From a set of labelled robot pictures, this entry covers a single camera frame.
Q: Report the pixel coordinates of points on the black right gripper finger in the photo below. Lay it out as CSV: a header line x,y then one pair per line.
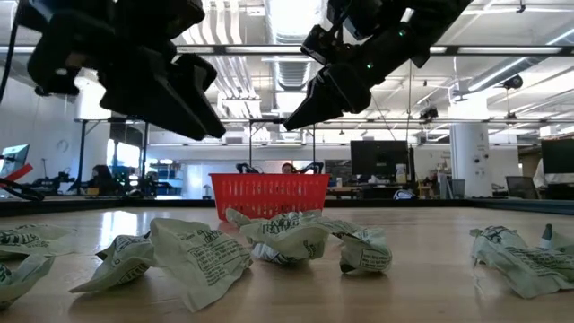
x,y
314,107
352,89

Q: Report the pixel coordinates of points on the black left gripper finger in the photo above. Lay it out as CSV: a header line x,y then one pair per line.
x,y
197,81
152,98

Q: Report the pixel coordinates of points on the green printed packet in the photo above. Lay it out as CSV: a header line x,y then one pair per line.
x,y
334,225
493,238
365,255
22,280
235,218
202,260
529,269
36,240
560,240
121,264
287,240

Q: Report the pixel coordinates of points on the black background robot arm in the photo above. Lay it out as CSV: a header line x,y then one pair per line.
x,y
316,167
244,167

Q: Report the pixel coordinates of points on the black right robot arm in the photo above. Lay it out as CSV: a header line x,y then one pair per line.
x,y
430,18

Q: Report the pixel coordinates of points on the grey trash bin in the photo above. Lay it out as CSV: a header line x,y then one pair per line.
x,y
458,188

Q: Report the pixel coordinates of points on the person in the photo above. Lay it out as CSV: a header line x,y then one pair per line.
x,y
287,168
103,179

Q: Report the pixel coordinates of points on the black computer monitor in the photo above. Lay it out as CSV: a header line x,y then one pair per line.
x,y
379,159
558,157

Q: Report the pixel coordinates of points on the clear plastic bottle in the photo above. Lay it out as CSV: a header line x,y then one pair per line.
x,y
401,175

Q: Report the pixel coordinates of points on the red plastic slotted basket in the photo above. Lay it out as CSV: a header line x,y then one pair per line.
x,y
269,197

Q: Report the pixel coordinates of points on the white blue bag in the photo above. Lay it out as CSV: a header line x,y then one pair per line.
x,y
403,195

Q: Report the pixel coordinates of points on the tilted teal screen monitor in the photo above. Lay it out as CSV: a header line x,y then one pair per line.
x,y
15,157

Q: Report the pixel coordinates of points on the white round pillar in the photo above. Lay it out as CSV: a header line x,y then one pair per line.
x,y
471,148

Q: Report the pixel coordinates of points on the red bar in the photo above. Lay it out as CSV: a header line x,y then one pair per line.
x,y
20,172

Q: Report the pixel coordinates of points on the silver ceiling air duct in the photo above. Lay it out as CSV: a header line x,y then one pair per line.
x,y
291,67

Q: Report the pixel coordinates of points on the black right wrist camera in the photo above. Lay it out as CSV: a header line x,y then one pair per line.
x,y
323,45

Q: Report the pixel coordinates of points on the black background station frame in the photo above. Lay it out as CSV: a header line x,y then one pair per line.
x,y
82,157

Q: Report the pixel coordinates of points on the black ceiling camera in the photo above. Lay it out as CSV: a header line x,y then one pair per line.
x,y
513,82

